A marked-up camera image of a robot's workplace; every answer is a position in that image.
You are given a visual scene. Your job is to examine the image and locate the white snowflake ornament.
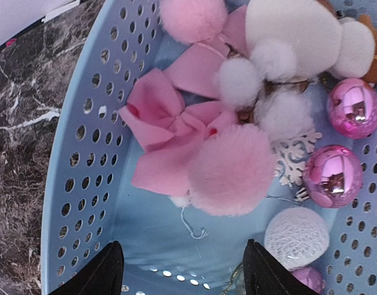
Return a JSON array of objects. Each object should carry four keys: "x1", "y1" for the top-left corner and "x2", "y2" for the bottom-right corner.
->
[{"x1": 272, "y1": 128, "x2": 323, "y2": 186}]

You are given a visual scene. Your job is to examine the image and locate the white cotton pompom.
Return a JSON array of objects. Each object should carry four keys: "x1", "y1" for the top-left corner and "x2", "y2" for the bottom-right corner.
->
[
  {"x1": 254, "y1": 91, "x2": 314, "y2": 142},
  {"x1": 217, "y1": 57, "x2": 263, "y2": 110},
  {"x1": 250, "y1": 38, "x2": 297, "y2": 81}
]

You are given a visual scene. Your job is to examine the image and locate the white knitted ball ornament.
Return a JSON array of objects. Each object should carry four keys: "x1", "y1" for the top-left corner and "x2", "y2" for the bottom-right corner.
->
[{"x1": 264, "y1": 207, "x2": 330, "y2": 271}]

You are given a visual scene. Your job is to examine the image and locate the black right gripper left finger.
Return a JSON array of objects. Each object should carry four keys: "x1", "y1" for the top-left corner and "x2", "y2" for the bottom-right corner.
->
[{"x1": 50, "y1": 241, "x2": 124, "y2": 295}]

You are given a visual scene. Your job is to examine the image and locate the pink felt ornament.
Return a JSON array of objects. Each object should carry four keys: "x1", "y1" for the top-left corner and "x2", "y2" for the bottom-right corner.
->
[{"x1": 119, "y1": 5, "x2": 247, "y2": 197}]

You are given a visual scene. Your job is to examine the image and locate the white felt ornament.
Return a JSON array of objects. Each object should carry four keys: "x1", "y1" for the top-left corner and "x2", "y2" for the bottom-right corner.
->
[{"x1": 245, "y1": 1, "x2": 376, "y2": 81}]

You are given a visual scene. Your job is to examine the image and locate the pink glitter bauble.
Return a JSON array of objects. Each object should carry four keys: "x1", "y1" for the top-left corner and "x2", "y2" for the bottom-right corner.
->
[
  {"x1": 292, "y1": 267, "x2": 325, "y2": 294},
  {"x1": 302, "y1": 144, "x2": 363, "y2": 208},
  {"x1": 327, "y1": 78, "x2": 377, "y2": 140}
]

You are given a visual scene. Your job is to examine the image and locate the pink fluffy pompom ornament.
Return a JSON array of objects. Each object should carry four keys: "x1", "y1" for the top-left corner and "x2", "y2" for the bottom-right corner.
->
[
  {"x1": 159, "y1": 0, "x2": 228, "y2": 44},
  {"x1": 188, "y1": 124, "x2": 276, "y2": 216}
]

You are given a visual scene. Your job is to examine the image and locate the white tape piece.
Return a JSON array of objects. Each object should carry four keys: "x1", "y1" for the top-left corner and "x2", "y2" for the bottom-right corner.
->
[{"x1": 41, "y1": 0, "x2": 82, "y2": 23}]

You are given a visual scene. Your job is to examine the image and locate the brown felt ornament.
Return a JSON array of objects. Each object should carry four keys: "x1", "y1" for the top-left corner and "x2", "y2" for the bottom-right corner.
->
[{"x1": 317, "y1": 0, "x2": 377, "y2": 84}]

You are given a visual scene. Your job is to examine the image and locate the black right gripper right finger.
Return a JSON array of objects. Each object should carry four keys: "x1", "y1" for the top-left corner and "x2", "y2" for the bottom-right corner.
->
[{"x1": 242, "y1": 239, "x2": 318, "y2": 295}]

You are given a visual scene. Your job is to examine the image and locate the light blue plastic basket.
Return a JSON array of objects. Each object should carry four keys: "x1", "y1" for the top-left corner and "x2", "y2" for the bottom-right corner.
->
[{"x1": 41, "y1": 1, "x2": 377, "y2": 294}]

